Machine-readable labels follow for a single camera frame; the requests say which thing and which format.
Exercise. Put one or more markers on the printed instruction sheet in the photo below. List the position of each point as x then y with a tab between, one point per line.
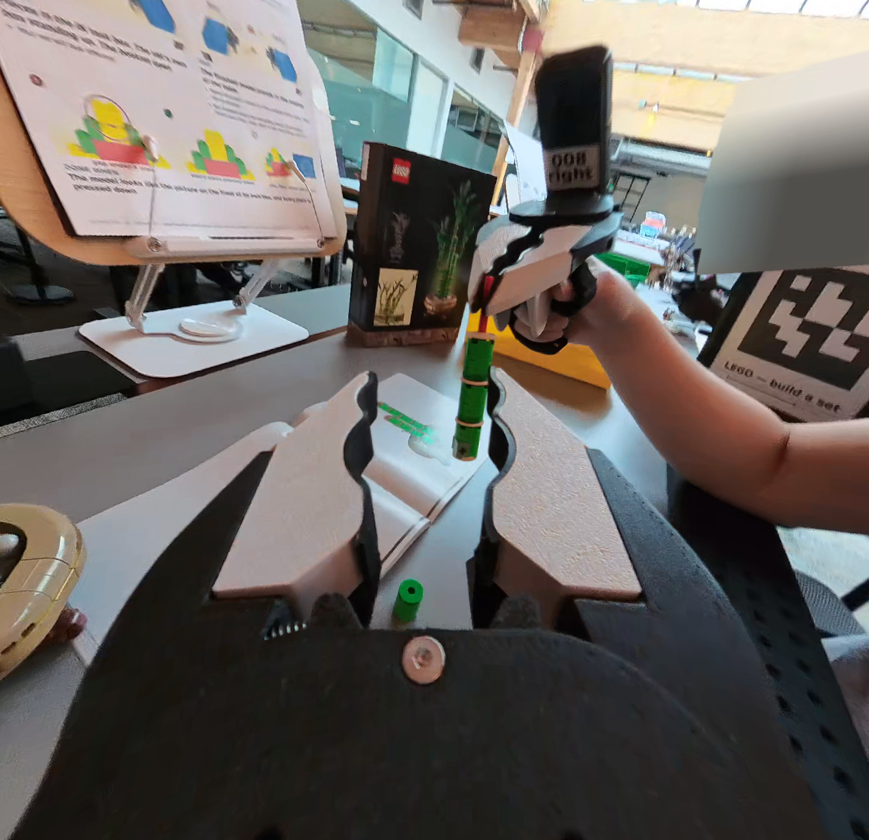
170	72

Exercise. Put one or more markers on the black white marker sign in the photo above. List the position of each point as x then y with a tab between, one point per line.
794	337

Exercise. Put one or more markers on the black bamboo product box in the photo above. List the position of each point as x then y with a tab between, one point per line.
407	242

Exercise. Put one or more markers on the tan brick pot with stalk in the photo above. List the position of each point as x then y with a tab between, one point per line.
41	568

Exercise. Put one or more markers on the green brick bamboo stalk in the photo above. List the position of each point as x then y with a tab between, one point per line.
472	398

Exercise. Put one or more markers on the yellow bin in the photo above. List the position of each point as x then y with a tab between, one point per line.
577	364

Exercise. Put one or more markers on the grey desk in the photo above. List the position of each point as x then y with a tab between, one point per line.
203	432

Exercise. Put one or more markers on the person's right forearm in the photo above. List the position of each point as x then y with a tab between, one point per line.
713	432

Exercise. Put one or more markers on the black dotted chair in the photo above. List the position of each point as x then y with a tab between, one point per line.
781	718

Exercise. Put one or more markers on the person's right hand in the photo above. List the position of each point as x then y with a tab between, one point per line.
611	303

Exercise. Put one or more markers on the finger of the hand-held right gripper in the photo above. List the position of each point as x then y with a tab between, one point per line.
543	269
495	242

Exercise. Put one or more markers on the white instruction booklet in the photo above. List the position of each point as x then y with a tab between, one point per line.
414	473

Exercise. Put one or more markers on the small green round brick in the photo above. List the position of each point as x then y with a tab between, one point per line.
407	600

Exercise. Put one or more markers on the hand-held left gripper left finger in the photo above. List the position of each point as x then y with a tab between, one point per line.
305	493

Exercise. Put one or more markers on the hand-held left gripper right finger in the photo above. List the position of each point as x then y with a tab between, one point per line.
563	514

